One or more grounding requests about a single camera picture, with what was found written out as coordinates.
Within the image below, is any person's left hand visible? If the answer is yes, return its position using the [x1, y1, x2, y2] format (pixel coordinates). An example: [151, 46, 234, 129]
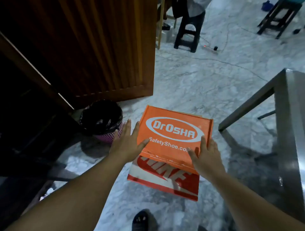
[108, 119, 151, 165]

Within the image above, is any orange shoe box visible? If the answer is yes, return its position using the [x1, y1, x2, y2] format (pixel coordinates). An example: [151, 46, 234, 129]
[136, 105, 214, 175]

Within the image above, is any black slide sandal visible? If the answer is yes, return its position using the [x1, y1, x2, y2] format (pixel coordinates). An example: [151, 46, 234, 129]
[132, 209, 149, 231]

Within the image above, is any red and white shoe box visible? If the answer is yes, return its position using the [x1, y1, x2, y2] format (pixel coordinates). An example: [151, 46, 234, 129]
[127, 156, 200, 202]

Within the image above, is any light wooden table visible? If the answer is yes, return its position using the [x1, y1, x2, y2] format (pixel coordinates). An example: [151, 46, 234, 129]
[156, 0, 165, 50]

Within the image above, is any person's right forearm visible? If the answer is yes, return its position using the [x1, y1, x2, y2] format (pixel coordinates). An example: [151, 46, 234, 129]
[211, 172, 305, 231]

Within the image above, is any black plastic stool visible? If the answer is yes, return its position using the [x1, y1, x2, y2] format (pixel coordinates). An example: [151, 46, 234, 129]
[257, 0, 303, 40]
[173, 10, 206, 53]

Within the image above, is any brown slatted wooden door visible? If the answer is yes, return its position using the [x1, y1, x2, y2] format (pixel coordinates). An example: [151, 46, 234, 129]
[0, 0, 158, 110]

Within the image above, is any person's right hand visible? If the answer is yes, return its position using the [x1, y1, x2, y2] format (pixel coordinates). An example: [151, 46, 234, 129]
[187, 135, 227, 184]

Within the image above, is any black trash bag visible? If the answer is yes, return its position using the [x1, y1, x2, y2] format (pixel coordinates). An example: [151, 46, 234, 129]
[79, 99, 123, 136]

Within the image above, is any dark wooden cabinet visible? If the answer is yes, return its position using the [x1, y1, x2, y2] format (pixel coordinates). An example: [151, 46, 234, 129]
[0, 31, 83, 231]

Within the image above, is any white power strip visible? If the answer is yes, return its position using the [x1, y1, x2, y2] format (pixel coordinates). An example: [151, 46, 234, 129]
[202, 44, 219, 53]

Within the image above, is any pink plastic waste basket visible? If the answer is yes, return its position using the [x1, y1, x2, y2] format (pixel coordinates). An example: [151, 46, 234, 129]
[94, 121, 124, 144]

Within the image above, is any person's left forearm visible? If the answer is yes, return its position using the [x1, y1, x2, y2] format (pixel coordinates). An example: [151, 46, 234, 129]
[4, 153, 134, 231]

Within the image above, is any black metal chair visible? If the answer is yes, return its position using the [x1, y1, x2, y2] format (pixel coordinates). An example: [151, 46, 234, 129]
[257, 110, 277, 120]

